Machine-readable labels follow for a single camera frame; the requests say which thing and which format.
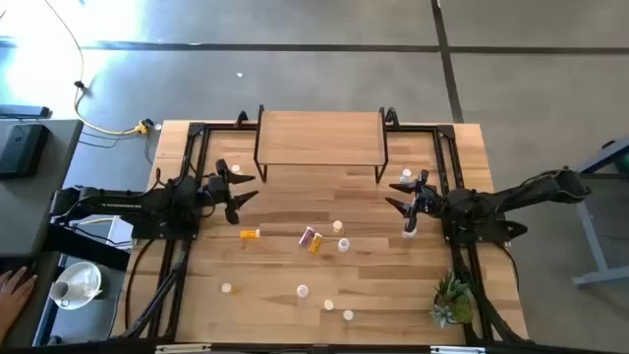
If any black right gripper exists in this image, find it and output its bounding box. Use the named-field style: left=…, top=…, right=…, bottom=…
left=384, top=169, right=446, bottom=234

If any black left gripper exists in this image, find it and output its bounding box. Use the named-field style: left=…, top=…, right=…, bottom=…
left=203, top=157, right=260, bottom=225

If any wooden shelf with black legs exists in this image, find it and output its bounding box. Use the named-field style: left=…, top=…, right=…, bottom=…
left=252, top=103, right=390, bottom=186

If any potted green succulent plant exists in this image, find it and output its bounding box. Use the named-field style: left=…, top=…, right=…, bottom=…
left=429, top=266, right=476, bottom=329

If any white paper sheet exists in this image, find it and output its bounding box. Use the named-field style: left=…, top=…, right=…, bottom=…
left=103, top=214, right=135, bottom=251

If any black flat bar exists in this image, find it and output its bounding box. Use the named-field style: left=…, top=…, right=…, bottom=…
left=42, top=221, right=132, bottom=272

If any grey desk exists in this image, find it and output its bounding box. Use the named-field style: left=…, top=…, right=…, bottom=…
left=0, top=117, right=85, bottom=348

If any black box device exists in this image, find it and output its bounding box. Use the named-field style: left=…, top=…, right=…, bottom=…
left=0, top=122, right=50, bottom=180

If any dark flat device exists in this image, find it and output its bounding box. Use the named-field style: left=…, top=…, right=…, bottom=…
left=0, top=103, right=52, bottom=120

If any person's hand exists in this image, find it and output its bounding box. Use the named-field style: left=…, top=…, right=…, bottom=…
left=0, top=266, right=38, bottom=341

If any black metal table frame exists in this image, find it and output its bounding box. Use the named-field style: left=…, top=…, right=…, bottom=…
left=116, top=110, right=532, bottom=345

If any thin black floor cable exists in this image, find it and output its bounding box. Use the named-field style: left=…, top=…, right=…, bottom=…
left=78, top=131, right=154, bottom=166

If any yellow floor cable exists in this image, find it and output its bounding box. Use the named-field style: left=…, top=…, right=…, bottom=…
left=43, top=0, right=150, bottom=137

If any silver metal bracket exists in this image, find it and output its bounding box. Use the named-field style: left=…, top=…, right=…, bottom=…
left=155, top=343, right=213, bottom=354
left=429, top=345, right=487, bottom=354

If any grey metal table frame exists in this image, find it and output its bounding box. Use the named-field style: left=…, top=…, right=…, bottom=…
left=571, top=136, right=629, bottom=288

